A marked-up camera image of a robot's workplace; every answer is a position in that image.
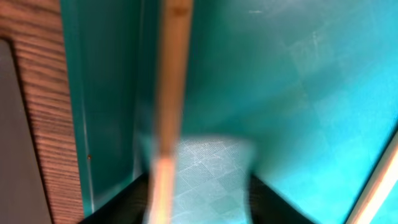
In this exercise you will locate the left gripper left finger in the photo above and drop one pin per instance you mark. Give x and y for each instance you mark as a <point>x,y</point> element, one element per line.
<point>128,207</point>

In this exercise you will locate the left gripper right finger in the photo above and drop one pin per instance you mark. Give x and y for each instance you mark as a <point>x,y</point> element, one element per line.
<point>267,207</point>

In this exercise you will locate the wooden chopstick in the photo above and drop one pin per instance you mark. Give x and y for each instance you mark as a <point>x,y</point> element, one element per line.
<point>175,27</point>
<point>381,182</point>

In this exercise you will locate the grey plastic dishwasher rack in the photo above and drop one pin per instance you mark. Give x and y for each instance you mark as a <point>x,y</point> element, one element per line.
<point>23,198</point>

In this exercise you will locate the teal plastic serving tray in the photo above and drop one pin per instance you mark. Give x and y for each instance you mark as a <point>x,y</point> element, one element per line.
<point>302,94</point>

